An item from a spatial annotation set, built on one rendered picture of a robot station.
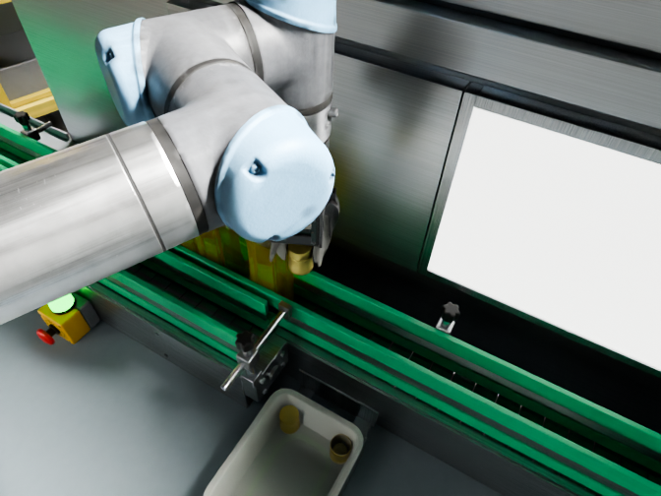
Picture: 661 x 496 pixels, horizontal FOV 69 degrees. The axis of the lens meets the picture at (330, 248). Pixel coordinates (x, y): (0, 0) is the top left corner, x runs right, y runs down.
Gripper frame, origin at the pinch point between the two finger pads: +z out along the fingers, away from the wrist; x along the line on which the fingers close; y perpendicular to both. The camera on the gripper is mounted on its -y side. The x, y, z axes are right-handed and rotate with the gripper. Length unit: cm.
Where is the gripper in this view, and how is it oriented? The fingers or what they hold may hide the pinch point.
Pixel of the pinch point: (300, 249)
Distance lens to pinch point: 65.4
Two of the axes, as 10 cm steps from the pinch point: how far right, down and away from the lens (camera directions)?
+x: 10.0, 0.9, -0.4
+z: -0.3, 6.7, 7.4
